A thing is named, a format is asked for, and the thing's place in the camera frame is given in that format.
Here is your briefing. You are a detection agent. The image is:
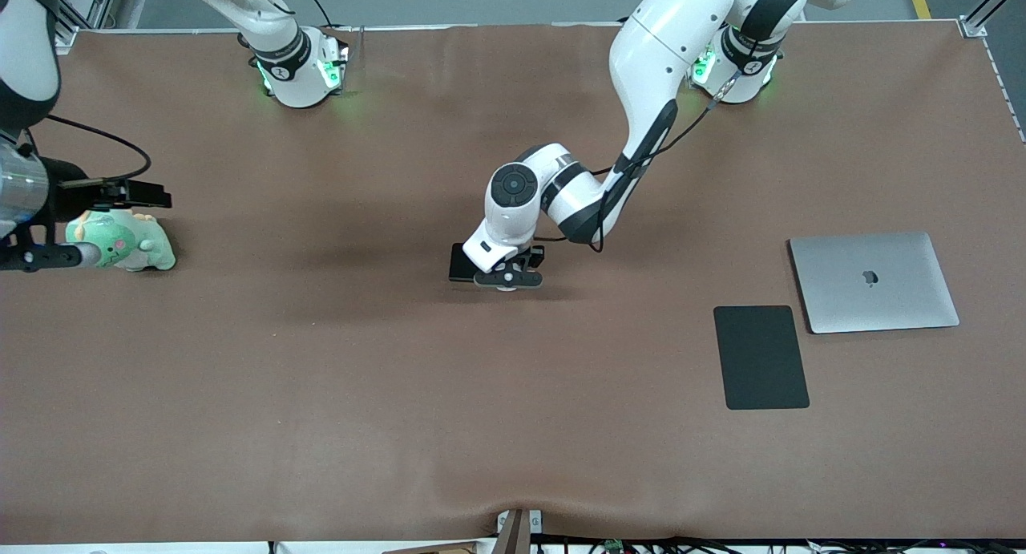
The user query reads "small black phone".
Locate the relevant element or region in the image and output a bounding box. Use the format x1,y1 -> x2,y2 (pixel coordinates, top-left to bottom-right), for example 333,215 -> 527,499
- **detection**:
448,242 -> 483,284

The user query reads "black mouse pad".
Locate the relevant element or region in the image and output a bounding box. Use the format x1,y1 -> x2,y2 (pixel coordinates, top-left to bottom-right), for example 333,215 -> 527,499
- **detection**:
713,305 -> 810,411

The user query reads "green plush dinosaur toy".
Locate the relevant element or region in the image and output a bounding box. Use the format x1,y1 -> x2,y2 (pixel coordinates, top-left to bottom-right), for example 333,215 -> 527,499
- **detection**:
66,208 -> 177,273

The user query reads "brown table cover mat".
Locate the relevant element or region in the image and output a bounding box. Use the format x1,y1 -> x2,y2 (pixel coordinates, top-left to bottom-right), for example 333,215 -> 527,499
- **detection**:
0,21 -> 1026,544

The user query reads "silver laptop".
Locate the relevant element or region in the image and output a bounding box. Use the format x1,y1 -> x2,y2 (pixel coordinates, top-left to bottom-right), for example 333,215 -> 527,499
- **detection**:
788,231 -> 961,335

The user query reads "aluminium frame profile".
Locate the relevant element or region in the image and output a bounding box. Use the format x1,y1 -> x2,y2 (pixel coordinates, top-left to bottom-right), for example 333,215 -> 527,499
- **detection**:
56,0 -> 121,32
962,0 -> 1026,38

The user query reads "silver metal bracket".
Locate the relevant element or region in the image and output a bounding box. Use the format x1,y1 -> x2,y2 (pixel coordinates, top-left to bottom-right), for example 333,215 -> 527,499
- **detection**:
495,507 -> 543,536

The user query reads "brown post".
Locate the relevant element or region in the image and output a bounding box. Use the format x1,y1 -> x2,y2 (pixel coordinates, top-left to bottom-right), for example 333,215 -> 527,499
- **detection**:
499,510 -> 531,554

